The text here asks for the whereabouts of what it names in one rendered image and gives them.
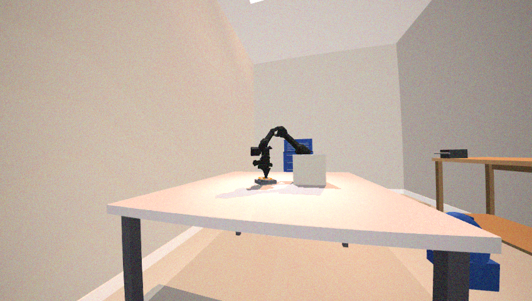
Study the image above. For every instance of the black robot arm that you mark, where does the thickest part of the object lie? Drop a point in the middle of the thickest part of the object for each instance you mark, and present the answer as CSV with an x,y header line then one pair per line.
x,y
281,132

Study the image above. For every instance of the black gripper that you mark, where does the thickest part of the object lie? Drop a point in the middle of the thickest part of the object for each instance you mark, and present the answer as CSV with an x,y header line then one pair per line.
x,y
266,165

